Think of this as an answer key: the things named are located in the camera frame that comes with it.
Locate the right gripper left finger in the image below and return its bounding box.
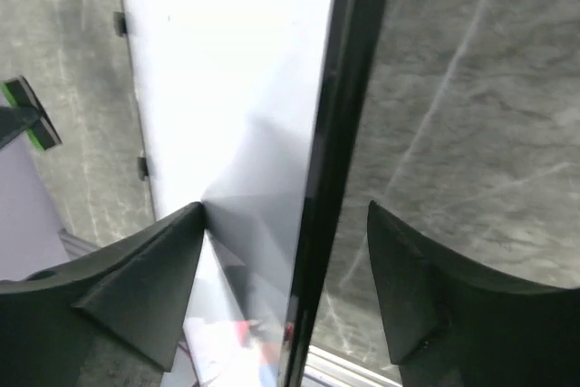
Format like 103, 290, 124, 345
1, 202, 204, 386

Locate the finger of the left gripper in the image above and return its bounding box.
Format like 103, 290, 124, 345
0, 106, 41, 149

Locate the white whiteboard black frame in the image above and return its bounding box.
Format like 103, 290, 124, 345
119, 0, 386, 386

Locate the green whiteboard eraser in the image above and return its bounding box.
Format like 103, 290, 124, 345
1, 75, 62, 151

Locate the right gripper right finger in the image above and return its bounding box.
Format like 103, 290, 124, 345
367, 202, 579, 386

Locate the aluminium front rail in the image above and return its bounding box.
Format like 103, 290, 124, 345
60, 230, 402, 386

